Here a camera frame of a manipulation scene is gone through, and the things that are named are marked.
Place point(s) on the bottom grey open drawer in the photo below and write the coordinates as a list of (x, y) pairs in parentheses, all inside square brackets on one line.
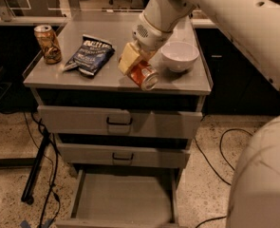
[(123, 197)]

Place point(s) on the black table leg stand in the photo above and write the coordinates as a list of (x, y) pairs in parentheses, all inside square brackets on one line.
[(34, 172)]

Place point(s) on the white horizontal rail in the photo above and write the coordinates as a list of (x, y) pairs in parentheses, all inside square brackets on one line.
[(62, 21)]

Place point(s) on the middle grey drawer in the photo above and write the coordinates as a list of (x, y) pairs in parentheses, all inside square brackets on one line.
[(84, 153)]

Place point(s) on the gold soda can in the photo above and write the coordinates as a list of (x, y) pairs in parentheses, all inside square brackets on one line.
[(48, 42)]

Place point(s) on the red coke can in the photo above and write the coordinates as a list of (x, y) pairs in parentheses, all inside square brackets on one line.
[(144, 76)]

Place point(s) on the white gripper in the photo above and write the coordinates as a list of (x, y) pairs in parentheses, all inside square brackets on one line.
[(148, 37)]

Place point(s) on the blue chip bag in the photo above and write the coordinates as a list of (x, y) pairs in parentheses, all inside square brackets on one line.
[(91, 56)]

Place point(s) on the top grey drawer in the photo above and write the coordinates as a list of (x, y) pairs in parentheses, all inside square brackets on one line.
[(117, 122)]

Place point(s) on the grey drawer cabinet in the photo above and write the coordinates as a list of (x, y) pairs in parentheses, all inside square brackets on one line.
[(109, 88)]

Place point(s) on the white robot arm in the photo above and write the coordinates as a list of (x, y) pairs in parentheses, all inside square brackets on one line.
[(253, 27)]

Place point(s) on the white bowl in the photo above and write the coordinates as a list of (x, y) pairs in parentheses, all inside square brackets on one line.
[(179, 56)]

